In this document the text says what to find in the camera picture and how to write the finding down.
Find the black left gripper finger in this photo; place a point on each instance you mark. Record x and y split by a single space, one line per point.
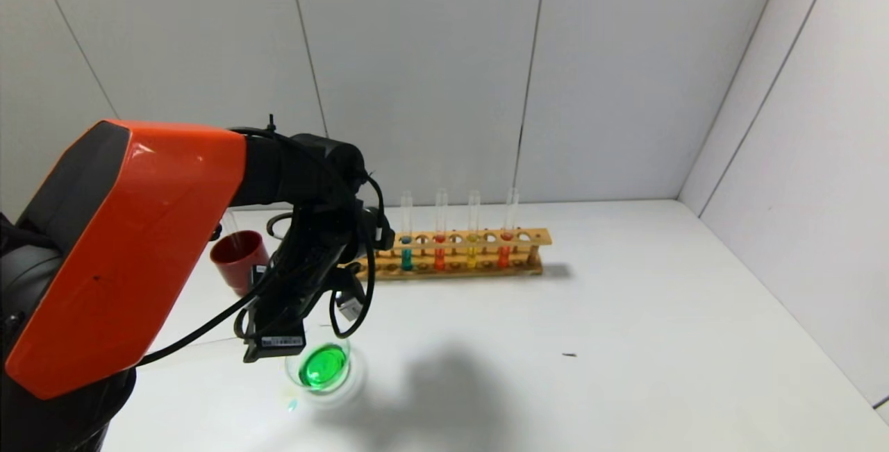
260 352

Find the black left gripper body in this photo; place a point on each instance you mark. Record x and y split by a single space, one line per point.
276 341

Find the orange and black left arm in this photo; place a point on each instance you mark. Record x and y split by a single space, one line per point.
132 250

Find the red pigment glass test tube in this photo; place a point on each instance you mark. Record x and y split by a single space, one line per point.
440 257
504 256

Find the wooden test tube rack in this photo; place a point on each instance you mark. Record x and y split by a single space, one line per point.
535 237

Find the clear glass dish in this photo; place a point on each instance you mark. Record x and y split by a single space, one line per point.
323 367

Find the red cup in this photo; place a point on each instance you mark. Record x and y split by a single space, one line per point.
239 261

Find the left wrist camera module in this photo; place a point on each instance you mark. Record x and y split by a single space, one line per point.
274 342

